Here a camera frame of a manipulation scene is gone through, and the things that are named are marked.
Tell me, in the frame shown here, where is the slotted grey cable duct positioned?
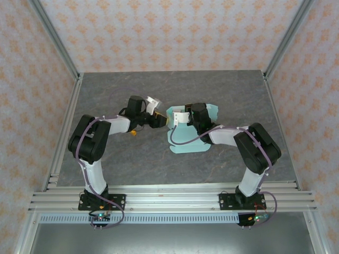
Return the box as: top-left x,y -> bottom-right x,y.
39,213 -> 240,224

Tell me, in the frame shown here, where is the aluminium table side rail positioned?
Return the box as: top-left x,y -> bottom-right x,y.
263,72 -> 303,191
42,76 -> 85,192

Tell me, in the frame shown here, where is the teal paper box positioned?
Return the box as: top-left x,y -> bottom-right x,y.
165,103 -> 220,155

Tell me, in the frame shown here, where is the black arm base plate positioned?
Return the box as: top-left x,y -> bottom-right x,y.
219,193 -> 265,211
78,194 -> 127,211

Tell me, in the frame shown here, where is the aluminium frame leg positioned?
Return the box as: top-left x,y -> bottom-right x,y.
14,211 -> 40,254
303,211 -> 331,254

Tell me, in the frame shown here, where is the grey metal sheet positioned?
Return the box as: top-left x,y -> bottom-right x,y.
29,223 -> 316,254

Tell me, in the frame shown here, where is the aluminium frame post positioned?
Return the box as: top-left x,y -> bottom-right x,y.
28,0 -> 82,80
263,0 -> 316,80

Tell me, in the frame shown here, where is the circuit board with LEDs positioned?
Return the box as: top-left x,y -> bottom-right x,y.
88,212 -> 112,223
247,213 -> 271,223

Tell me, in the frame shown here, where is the aluminium mounting beam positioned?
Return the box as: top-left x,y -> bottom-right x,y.
28,185 -> 318,212

